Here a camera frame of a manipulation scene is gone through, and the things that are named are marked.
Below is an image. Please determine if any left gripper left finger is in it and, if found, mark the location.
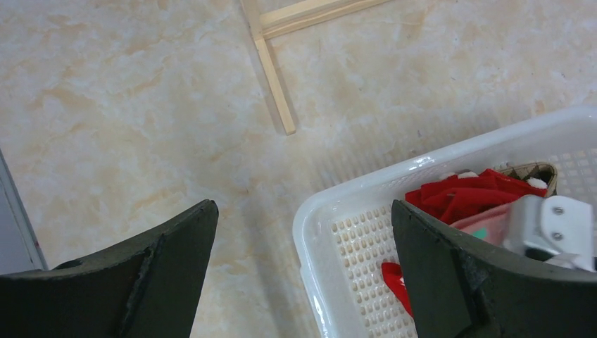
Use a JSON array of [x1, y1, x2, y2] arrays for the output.
[[1, 200, 219, 337]]

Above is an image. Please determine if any wooden drying rack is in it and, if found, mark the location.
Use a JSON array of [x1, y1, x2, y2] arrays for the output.
[[240, 0, 393, 137]]

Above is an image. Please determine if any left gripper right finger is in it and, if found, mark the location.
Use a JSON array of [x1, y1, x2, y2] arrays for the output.
[[391, 200, 596, 337]]

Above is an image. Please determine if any white plastic basket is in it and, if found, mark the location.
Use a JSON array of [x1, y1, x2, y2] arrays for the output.
[[293, 106, 596, 337]]

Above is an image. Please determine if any pink patterned sock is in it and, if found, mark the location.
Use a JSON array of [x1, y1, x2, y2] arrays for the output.
[[451, 203, 513, 246]]

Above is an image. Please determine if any red patterned sock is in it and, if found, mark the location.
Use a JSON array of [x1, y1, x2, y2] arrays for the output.
[[381, 262, 414, 318], [405, 169, 548, 225]]

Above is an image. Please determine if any brown argyle sock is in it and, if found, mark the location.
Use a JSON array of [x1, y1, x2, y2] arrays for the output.
[[496, 162, 558, 197]]

